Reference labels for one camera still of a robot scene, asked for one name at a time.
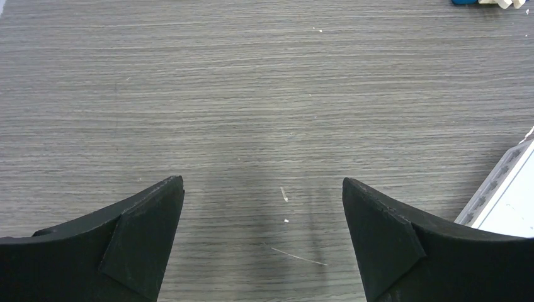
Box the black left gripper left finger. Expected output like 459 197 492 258
1 176 185 301

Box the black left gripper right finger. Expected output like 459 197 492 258
342 178 533 301

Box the white network switch box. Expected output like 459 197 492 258
455 140 533 238

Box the colourful toy block tower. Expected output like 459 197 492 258
451 0 528 9

